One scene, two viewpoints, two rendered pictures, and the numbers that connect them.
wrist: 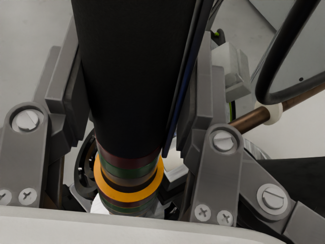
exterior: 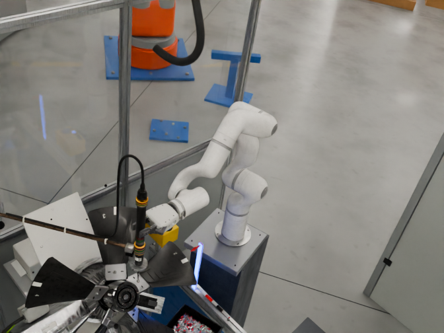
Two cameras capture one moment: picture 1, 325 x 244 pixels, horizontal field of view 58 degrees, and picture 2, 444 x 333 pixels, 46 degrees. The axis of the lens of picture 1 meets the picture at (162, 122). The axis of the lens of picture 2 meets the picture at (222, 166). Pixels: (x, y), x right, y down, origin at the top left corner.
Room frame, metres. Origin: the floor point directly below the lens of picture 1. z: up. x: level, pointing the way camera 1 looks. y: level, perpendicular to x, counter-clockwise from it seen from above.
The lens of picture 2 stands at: (0.77, 1.14, 2.94)
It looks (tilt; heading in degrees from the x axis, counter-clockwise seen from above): 39 degrees down; 227
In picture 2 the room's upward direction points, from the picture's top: 10 degrees clockwise
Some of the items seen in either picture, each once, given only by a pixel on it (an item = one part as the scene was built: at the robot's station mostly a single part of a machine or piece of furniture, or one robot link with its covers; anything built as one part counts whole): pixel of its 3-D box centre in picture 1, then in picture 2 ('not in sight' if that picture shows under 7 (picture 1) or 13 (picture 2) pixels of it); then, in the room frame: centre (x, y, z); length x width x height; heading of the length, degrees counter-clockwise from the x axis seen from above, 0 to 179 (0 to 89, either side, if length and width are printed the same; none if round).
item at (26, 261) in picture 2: not in sight; (31, 258); (0.32, -0.54, 0.92); 0.17 x 0.16 x 0.11; 96
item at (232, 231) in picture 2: not in sight; (235, 221); (-0.60, -0.15, 1.06); 0.19 x 0.19 x 0.18
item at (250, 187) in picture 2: not in sight; (247, 193); (-0.61, -0.12, 1.27); 0.19 x 0.12 x 0.24; 108
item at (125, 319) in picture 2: not in sight; (129, 324); (0.10, 0.02, 0.91); 0.12 x 0.08 x 0.12; 96
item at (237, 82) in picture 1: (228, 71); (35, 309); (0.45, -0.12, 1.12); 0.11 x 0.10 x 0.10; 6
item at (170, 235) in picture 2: not in sight; (160, 228); (-0.26, -0.32, 1.02); 0.16 x 0.10 x 0.11; 96
